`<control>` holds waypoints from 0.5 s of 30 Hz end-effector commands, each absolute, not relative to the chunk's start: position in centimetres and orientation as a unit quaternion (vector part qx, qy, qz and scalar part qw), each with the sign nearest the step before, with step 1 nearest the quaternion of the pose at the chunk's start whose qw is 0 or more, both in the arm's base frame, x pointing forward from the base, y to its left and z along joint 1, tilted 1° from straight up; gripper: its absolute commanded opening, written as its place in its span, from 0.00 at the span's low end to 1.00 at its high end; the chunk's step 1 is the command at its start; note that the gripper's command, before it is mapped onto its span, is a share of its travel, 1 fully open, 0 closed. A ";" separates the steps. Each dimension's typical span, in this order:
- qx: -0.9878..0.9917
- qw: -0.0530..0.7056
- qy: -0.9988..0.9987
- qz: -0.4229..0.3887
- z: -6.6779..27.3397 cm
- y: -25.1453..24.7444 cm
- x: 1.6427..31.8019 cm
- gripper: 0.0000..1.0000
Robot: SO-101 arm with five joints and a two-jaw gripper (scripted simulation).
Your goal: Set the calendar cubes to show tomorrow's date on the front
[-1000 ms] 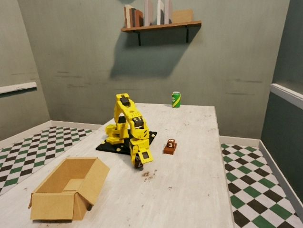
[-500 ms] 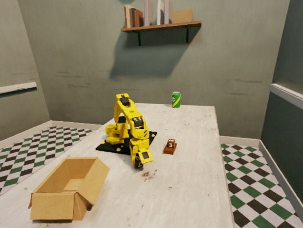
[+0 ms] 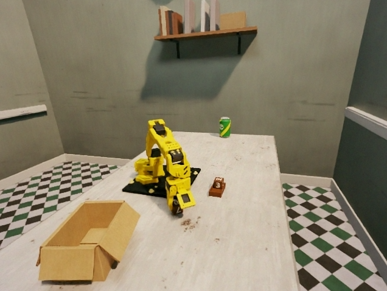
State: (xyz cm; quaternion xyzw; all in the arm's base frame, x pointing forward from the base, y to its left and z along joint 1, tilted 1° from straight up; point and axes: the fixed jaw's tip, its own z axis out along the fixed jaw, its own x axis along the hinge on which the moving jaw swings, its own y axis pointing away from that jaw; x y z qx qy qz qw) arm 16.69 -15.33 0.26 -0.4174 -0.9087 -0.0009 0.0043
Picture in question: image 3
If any green drink can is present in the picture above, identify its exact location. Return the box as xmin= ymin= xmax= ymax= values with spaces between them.
xmin=220 ymin=117 xmax=231 ymax=138

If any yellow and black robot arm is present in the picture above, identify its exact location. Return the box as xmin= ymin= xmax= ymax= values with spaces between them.
xmin=136 ymin=119 xmax=190 ymax=184

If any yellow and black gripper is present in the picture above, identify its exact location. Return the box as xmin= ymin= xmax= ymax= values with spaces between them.
xmin=166 ymin=175 xmax=196 ymax=211

